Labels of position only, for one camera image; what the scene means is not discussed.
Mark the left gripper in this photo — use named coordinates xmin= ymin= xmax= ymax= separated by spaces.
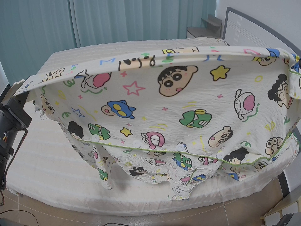
xmin=0 ymin=97 xmax=32 ymax=153

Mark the white printed pyjama top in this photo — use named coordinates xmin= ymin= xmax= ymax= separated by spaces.
xmin=13 ymin=45 xmax=301 ymax=201

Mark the bed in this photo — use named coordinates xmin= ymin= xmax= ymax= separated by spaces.
xmin=0 ymin=7 xmax=301 ymax=217

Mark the blue-green curtain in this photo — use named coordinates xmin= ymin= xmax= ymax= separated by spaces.
xmin=68 ymin=0 xmax=219 ymax=48
xmin=0 ymin=0 xmax=78 ymax=85

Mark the grey bedside table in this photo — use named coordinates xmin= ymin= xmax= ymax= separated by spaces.
xmin=187 ymin=14 xmax=223 ymax=39

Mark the white and wood bedside table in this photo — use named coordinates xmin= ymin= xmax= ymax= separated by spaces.
xmin=260 ymin=185 xmax=301 ymax=221

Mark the black cable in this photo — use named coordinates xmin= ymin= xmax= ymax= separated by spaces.
xmin=0 ymin=209 xmax=38 ymax=226
xmin=2 ymin=127 xmax=27 ymax=188

